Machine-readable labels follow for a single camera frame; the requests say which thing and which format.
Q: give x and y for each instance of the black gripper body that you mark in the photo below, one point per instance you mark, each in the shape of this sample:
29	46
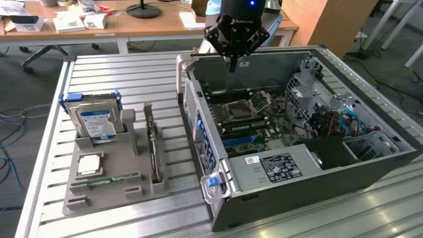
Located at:
240	17

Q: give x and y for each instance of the low profile graphics card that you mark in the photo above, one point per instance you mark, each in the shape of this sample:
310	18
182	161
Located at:
155	158

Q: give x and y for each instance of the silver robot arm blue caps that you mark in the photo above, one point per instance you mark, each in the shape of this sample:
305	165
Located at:
212	7

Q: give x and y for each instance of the white booklet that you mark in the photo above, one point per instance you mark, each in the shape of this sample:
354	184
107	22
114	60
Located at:
192	22

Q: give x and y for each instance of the brown cardboard box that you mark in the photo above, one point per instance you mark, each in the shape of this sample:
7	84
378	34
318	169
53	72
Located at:
198	7

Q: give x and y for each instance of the wooden office desk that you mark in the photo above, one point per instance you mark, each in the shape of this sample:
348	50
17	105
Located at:
149	26
66	36

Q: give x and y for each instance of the wooden cabinet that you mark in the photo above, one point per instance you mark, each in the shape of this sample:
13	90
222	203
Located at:
330	24

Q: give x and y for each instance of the black case lock knob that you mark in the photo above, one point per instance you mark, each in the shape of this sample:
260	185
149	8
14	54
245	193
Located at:
200	94

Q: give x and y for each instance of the black round lamp base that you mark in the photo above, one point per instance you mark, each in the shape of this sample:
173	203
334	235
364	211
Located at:
143	12

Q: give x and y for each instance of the metal socket cover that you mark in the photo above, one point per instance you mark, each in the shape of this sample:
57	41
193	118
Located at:
264	100

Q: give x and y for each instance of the perforated metal drive cage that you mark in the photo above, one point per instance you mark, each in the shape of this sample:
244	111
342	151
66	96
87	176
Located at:
304	99

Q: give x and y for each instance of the CPU socket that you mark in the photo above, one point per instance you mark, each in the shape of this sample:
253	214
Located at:
238	112

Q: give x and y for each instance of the white socket box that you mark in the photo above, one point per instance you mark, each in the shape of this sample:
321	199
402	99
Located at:
361	37

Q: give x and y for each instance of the black power strip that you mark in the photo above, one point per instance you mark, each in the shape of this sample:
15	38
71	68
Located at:
358	55

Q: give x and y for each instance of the blue card retention latch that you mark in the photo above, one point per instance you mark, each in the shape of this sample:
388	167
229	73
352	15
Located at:
212	154
200	124
205	135
208	144

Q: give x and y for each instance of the white labelled box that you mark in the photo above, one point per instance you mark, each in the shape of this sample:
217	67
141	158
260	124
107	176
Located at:
95	22

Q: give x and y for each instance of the green motherboard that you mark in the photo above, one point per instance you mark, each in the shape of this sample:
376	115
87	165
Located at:
281	129

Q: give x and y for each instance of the clear plastic parts bag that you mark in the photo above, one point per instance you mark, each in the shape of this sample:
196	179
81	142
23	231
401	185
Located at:
91	5

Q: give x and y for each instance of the long expansion slot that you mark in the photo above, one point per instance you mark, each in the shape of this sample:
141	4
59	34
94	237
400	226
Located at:
241	141

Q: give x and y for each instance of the flat white box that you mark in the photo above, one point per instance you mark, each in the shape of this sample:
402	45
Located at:
70	24

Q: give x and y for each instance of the tape roll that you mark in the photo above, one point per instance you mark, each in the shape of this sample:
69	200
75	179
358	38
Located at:
65	3

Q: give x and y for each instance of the hard disk with blue caddy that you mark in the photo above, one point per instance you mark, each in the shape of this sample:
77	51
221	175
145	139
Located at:
95	121

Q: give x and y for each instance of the grey cup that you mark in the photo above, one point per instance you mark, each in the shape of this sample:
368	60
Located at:
49	3

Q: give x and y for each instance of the black chair base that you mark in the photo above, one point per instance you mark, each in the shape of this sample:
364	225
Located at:
42	54

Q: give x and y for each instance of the grey power supply unit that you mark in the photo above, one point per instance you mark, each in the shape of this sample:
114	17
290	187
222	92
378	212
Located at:
248	176

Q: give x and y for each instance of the metal disk bay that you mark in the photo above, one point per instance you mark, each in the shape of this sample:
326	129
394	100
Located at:
370	148

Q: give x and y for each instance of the white box with black top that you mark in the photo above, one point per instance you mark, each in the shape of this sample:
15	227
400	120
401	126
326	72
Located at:
29	26

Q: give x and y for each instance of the blue case side latch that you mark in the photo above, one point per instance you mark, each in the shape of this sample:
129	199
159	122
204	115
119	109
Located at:
213	182

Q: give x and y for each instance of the brown cardboard piece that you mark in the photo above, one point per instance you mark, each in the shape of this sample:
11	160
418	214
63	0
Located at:
10	27

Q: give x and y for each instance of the printed paper sheets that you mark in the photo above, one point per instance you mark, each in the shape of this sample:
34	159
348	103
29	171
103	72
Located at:
11	10

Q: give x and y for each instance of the silver CPU chip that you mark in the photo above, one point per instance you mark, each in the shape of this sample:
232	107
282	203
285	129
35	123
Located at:
90	164

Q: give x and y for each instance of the open dark PC case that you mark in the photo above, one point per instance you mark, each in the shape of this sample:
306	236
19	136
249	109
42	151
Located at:
298	198

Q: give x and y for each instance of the grey parts rack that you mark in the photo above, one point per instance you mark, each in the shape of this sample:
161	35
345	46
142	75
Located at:
113	198

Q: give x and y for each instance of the white metal table frame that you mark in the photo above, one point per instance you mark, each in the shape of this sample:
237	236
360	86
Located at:
390	37

